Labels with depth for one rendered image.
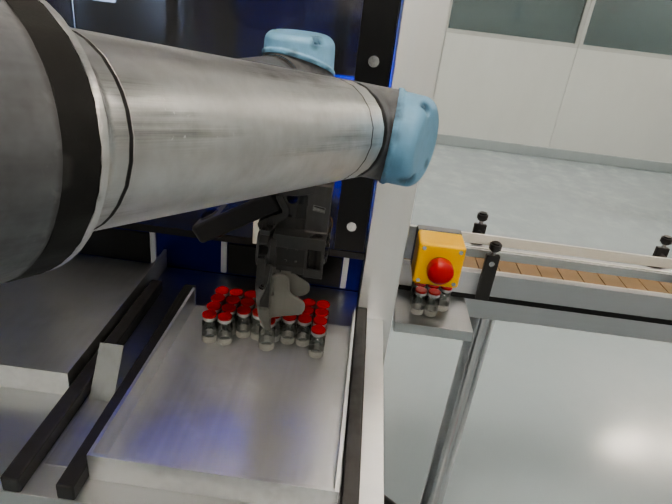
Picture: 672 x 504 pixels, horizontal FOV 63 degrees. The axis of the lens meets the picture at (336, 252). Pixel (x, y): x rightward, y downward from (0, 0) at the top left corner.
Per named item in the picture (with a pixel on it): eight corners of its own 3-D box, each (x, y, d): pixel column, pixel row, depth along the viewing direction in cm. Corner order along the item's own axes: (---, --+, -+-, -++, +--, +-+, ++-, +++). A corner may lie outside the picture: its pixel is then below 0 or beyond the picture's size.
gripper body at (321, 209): (320, 285, 65) (330, 191, 59) (249, 276, 65) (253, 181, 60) (327, 256, 72) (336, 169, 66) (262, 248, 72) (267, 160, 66)
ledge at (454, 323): (391, 289, 103) (393, 280, 102) (460, 298, 103) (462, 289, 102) (393, 331, 91) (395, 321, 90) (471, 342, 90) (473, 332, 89)
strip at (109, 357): (104, 378, 71) (100, 341, 68) (127, 381, 71) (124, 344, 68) (44, 464, 58) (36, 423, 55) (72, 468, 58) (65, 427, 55)
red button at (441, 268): (423, 273, 85) (428, 251, 84) (448, 276, 85) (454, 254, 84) (425, 285, 82) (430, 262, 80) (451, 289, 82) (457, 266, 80)
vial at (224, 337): (219, 336, 81) (219, 310, 79) (233, 338, 81) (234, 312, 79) (215, 345, 79) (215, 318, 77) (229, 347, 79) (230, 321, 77)
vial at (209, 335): (204, 334, 81) (204, 308, 79) (218, 336, 81) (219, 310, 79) (199, 343, 79) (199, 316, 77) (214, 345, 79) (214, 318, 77)
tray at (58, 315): (25, 247, 98) (22, 230, 96) (167, 266, 97) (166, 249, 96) (-135, 367, 68) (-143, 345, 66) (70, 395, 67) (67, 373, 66)
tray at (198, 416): (193, 305, 87) (192, 287, 86) (353, 328, 87) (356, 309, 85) (89, 478, 57) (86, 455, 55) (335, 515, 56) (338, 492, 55)
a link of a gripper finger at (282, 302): (300, 346, 69) (306, 280, 65) (253, 339, 69) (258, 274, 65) (303, 333, 72) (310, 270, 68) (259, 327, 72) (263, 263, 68)
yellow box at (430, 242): (409, 262, 92) (417, 223, 89) (452, 267, 92) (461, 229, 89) (412, 284, 85) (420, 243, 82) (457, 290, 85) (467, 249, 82)
